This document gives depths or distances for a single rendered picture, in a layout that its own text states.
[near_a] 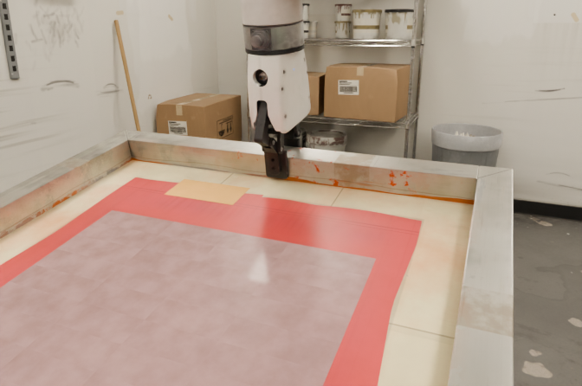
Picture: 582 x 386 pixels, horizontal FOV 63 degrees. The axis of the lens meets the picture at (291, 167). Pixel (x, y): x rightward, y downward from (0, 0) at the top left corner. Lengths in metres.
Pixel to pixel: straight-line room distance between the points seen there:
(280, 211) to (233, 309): 0.17
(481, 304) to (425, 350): 0.06
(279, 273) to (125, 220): 0.23
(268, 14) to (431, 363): 0.40
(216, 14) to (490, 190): 3.89
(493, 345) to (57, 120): 2.82
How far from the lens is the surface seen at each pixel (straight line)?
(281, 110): 0.58
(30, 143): 2.92
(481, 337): 0.38
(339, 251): 0.51
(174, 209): 0.62
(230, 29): 4.25
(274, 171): 0.64
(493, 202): 0.54
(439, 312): 0.44
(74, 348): 0.46
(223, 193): 0.64
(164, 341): 0.43
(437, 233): 0.54
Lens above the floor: 1.32
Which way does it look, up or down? 16 degrees down
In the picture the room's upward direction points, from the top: straight up
